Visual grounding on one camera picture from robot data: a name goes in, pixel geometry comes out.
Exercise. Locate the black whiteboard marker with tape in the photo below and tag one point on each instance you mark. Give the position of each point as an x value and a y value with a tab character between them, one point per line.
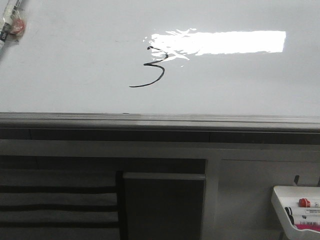
12	25

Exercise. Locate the black and grey slatted rack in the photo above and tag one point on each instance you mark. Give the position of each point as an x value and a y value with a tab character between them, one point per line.
59	198

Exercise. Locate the red capped marker in tray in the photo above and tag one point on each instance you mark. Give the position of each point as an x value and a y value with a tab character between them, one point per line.
309	203

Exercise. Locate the white plastic marker tray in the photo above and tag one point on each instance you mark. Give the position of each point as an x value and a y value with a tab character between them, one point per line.
287	196

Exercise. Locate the black capped marker in tray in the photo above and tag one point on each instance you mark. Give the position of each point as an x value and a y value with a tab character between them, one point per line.
302	211

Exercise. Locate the dark cabinet panel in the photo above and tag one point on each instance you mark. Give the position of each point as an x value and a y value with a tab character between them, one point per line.
164	209

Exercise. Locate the white whiteboard with grey frame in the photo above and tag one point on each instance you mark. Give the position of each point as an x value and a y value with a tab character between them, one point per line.
219	71

